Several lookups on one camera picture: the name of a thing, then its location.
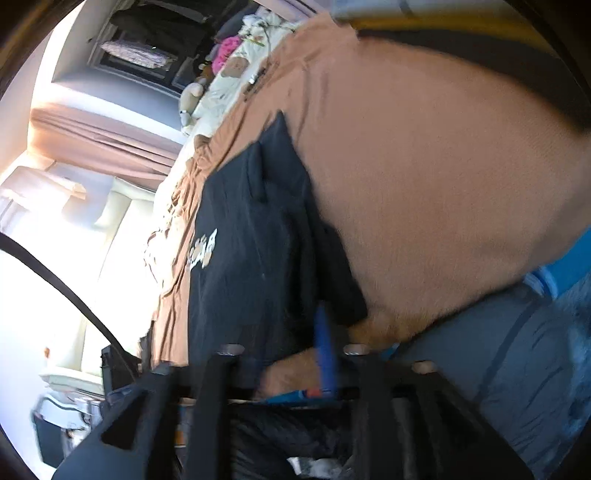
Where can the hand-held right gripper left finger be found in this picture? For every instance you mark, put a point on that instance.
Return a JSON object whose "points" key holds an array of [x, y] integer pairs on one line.
{"points": [[217, 392]]}

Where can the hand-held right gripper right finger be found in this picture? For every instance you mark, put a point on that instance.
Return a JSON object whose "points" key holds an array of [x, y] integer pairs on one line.
{"points": [[325, 350]]}

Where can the black paw print t-shirt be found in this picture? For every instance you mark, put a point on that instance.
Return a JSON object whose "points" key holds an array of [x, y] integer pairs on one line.
{"points": [[258, 230]]}

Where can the dark bedside storage box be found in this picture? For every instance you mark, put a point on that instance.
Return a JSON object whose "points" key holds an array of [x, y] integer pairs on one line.
{"points": [[51, 438]]}

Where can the cream padded headboard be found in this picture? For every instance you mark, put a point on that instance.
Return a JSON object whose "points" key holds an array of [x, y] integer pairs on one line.
{"points": [[115, 217]]}

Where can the person's grey pants leg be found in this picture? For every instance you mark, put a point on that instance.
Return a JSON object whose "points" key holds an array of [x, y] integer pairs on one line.
{"points": [[485, 369]]}

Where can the white hanging cloth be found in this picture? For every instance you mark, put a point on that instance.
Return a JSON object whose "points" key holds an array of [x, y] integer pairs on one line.
{"points": [[37, 189]]}

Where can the orange bed sheet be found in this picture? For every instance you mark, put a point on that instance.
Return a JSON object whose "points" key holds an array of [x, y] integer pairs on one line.
{"points": [[438, 184]]}

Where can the long pink curtain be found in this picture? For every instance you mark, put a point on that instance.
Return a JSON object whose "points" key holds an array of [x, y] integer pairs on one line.
{"points": [[101, 138]]}

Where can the beige plush toy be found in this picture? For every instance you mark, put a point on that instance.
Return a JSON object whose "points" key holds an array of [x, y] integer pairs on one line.
{"points": [[189, 97]]}

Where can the dark window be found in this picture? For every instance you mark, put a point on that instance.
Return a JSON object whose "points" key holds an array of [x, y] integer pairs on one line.
{"points": [[106, 69]]}

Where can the small brown plush toy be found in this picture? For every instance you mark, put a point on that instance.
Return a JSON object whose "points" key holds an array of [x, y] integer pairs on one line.
{"points": [[207, 74]]}

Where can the floral hanging garment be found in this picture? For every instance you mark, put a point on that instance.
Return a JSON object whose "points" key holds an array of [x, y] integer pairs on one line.
{"points": [[138, 53]]}

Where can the pink plush toy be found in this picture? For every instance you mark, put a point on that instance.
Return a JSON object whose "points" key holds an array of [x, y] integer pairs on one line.
{"points": [[228, 48]]}

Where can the white spotted plush toy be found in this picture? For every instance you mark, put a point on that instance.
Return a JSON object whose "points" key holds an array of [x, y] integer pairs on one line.
{"points": [[261, 27]]}

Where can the grey pillow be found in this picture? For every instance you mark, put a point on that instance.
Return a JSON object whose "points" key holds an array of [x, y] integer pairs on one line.
{"points": [[231, 25]]}

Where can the black hanging garment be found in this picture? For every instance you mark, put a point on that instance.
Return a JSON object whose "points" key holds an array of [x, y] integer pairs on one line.
{"points": [[157, 27]]}

